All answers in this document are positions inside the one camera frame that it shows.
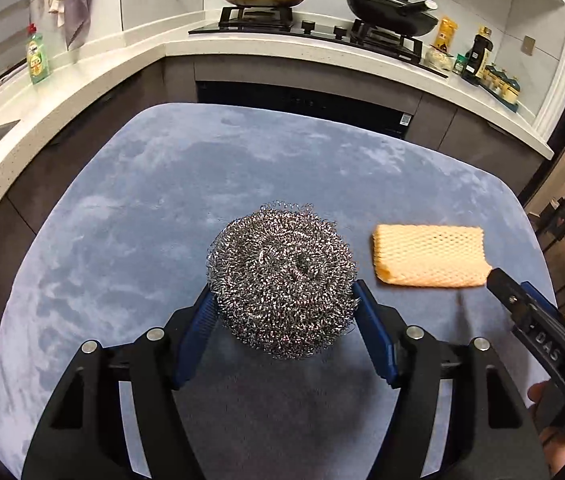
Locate yellow food packet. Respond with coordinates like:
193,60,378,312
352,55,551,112
435,16,458,53

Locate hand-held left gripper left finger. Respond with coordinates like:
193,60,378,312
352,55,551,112
21,285,220,480

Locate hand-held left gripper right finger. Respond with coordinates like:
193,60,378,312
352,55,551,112
351,279,551,480

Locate green dish soap bottle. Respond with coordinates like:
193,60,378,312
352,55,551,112
26,23,50,85

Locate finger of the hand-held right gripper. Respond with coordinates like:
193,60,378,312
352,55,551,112
485,267,565,411
521,281,565,329

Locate black wok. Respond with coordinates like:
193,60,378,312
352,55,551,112
345,0,439,37

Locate spice jar set with tray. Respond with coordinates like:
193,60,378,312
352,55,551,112
480,62,522,113

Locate blue velvet table mat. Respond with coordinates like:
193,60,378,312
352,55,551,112
0,102,558,480

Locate steel wool scourer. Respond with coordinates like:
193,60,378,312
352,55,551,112
206,202,361,360

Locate person's right hand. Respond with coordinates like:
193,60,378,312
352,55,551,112
527,381,565,480

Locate black gas stove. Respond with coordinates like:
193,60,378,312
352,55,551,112
188,5,449,78

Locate white kitchen countertop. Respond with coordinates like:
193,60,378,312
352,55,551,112
0,22,556,271

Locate purple hanging towel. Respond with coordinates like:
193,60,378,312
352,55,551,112
60,0,98,51

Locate yellow foam net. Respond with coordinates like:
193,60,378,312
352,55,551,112
371,224,493,289

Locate dark soy sauce bottle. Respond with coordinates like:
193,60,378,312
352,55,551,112
463,26,493,85

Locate black built-in oven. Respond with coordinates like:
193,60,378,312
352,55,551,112
196,80,421,141

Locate grey kitchen cabinets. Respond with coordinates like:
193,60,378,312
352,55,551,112
0,55,548,281

